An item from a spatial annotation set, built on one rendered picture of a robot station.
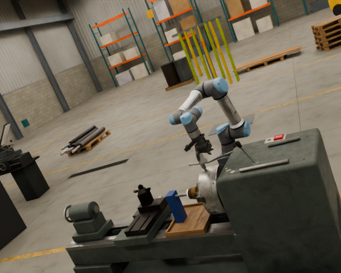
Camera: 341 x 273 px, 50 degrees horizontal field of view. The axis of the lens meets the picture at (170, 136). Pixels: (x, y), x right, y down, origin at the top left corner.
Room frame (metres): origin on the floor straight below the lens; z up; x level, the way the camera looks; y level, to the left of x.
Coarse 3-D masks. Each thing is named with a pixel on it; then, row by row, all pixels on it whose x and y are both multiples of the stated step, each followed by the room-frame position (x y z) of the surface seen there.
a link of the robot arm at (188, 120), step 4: (188, 112) 2.17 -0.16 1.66; (180, 116) 2.17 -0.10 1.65; (184, 116) 2.14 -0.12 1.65; (188, 116) 2.13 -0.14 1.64; (192, 116) 2.15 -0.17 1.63; (184, 120) 2.14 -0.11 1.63; (188, 120) 2.13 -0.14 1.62; (192, 120) 2.14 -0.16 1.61; (196, 120) 2.18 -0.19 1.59; (184, 124) 2.15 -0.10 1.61; (188, 124) 2.13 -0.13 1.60; (192, 124) 2.14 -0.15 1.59; (188, 128) 2.14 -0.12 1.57; (192, 128) 2.14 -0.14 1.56; (196, 128) 2.15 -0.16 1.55; (188, 132) 2.15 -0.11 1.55; (192, 132) 2.14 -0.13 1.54
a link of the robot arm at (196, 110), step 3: (192, 108) 2.26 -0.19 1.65; (195, 108) 2.24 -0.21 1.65; (198, 108) 2.25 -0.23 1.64; (183, 111) 2.29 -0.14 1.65; (186, 111) 2.27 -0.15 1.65; (189, 111) 2.24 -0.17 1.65; (192, 111) 2.22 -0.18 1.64; (195, 111) 2.22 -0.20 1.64; (198, 111) 2.23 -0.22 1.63; (201, 111) 2.25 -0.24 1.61; (195, 114) 2.20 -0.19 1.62; (198, 114) 2.21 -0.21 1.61; (201, 114) 2.26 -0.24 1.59; (198, 117) 2.21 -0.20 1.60
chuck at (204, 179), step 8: (208, 168) 2.26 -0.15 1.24; (200, 176) 2.23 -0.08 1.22; (208, 176) 2.19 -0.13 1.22; (200, 184) 2.18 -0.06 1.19; (208, 184) 2.15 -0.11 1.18; (200, 192) 2.16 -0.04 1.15; (208, 192) 2.13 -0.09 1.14; (208, 200) 2.13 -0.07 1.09; (208, 208) 2.14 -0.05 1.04; (216, 208) 2.12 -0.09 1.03
